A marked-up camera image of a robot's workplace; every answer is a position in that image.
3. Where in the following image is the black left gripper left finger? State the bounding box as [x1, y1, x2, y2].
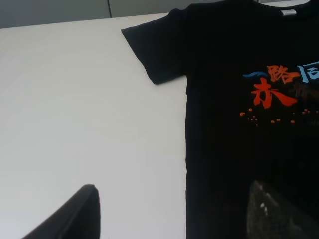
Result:
[24, 184, 100, 239]

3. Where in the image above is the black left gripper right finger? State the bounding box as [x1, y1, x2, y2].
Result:
[247, 181, 319, 239]

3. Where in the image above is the black printed t-shirt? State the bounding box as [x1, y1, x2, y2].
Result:
[122, 0, 319, 239]

